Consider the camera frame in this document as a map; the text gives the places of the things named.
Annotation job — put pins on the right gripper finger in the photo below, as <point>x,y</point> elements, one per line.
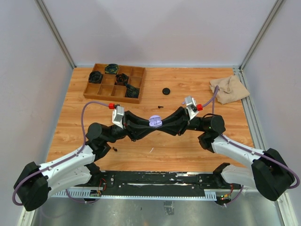
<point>173,118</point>
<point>171,129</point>

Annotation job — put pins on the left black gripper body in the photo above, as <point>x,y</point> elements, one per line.
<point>127,127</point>

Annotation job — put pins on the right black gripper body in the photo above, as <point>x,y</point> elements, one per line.
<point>186,123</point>

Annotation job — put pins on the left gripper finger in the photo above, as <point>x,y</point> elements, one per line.
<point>136,119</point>
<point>141,131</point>

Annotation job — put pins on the purple earbud charging case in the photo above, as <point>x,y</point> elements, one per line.
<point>155,121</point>

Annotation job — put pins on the black round charging case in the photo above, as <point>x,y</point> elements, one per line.
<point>166,91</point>

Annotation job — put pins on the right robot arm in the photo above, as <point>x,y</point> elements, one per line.
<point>264,170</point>

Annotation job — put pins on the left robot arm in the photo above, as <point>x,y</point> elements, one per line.
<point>37,183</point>

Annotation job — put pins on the dark green rolled sock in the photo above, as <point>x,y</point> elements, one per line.
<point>131,91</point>

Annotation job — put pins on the wooden compartment tray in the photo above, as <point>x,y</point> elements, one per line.
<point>107,90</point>

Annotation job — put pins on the black orange rolled sock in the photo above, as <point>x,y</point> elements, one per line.
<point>121,79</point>

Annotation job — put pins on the beige cloth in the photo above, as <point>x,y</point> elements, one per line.
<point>230,89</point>

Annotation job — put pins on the black rolled sock left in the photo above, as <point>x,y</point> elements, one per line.
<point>95,77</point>

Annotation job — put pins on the green yellow rolled sock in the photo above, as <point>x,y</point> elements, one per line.
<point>111,68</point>

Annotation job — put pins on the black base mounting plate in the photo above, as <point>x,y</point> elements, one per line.
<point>148,184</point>

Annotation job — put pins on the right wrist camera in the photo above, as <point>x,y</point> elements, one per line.
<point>191,107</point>

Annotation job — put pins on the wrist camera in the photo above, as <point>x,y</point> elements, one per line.
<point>191,107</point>
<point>117,116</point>

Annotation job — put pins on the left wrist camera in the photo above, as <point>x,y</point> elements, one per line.
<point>117,116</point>

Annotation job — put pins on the aluminium frame post left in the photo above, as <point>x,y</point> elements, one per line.
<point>49,20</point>

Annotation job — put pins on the aluminium frame post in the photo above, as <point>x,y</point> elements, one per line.
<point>261,33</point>
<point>49,20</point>

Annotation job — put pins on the aluminium frame post right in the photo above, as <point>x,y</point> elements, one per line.
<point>261,33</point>

